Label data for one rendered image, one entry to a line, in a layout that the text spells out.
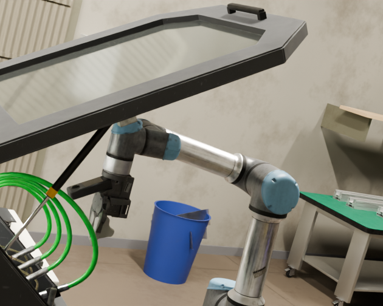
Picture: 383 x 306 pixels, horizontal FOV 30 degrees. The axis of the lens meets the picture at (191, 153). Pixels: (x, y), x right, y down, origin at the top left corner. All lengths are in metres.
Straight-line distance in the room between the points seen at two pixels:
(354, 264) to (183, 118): 1.81
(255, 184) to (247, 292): 0.33
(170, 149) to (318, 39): 4.75
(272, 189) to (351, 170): 5.22
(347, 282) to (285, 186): 4.01
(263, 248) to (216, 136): 4.06
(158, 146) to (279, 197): 0.39
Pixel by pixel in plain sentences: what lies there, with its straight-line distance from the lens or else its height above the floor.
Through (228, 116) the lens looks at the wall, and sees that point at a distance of 6.19.
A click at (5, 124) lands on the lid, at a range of 1.59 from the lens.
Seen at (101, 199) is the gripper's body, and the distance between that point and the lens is 1.95.
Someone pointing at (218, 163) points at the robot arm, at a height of 1.51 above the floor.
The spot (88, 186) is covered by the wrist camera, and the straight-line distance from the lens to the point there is 1.93.
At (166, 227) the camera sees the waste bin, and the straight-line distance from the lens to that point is 5.40.
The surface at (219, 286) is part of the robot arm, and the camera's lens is 2.33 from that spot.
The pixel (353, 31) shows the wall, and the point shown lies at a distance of 6.87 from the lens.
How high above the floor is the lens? 1.87
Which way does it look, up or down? 9 degrees down
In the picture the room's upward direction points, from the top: 15 degrees clockwise
